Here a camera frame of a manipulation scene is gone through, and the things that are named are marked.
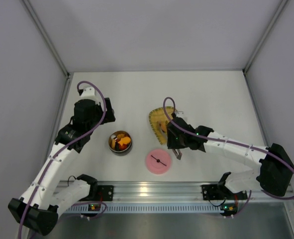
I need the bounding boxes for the right aluminium frame post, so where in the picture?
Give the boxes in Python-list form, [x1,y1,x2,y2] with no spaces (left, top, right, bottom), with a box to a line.
[242,0,290,145]

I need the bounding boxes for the aluminium mounting rail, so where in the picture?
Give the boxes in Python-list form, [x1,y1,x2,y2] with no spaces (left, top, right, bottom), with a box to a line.
[54,180,294,204]

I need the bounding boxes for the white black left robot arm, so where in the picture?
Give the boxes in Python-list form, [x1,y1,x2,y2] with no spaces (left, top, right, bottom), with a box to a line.
[8,98,115,236]

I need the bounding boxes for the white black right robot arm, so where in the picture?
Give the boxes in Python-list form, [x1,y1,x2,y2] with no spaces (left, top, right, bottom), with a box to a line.
[166,117,294,198]

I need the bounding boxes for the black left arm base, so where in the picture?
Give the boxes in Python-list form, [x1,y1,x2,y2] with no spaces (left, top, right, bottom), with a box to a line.
[81,185,114,202]

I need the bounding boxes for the stainless steel round bowl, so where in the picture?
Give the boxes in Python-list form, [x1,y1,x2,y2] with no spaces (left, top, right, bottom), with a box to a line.
[108,130,133,156]

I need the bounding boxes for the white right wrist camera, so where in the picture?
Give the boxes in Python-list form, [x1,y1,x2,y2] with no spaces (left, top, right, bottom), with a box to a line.
[174,111,188,121]

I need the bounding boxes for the stainless steel tongs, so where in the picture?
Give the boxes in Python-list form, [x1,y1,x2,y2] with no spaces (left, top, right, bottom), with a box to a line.
[172,149,182,160]

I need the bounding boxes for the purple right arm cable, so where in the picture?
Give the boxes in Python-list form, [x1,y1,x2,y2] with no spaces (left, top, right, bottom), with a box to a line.
[163,97,294,220]

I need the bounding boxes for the orange fish shaped cake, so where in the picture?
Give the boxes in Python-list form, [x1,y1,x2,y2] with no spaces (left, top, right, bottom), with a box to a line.
[118,136,131,145]

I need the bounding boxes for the green bamboo woven tray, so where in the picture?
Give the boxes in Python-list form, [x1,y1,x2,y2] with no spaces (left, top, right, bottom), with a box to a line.
[148,107,170,145]

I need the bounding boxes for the pink round lid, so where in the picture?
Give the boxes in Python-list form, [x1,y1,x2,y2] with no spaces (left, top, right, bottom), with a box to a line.
[145,148,172,175]

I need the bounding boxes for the beige flower shaped cookie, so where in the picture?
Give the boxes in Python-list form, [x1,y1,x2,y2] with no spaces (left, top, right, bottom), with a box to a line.
[116,133,126,139]

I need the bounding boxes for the aluminium frame post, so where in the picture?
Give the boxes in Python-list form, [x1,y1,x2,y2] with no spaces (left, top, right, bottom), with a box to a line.
[21,0,72,140]
[242,0,290,145]

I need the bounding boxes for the red brown fried chicken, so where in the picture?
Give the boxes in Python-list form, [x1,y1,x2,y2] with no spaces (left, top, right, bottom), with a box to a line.
[118,144,127,151]

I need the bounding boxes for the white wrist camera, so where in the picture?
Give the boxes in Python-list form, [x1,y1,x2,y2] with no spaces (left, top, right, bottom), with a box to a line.
[174,111,188,121]
[79,86,99,103]

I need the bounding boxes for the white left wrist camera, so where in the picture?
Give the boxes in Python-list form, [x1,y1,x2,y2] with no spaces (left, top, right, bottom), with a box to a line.
[79,86,99,103]

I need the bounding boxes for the left aluminium frame post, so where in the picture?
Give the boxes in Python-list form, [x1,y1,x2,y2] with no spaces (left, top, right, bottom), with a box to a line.
[21,0,72,140]

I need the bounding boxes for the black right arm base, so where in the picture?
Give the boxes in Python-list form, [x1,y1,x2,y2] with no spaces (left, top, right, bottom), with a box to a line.
[201,184,248,201]

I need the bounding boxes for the white slotted cable duct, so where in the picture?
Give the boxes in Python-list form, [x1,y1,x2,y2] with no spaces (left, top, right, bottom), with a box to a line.
[64,203,227,215]

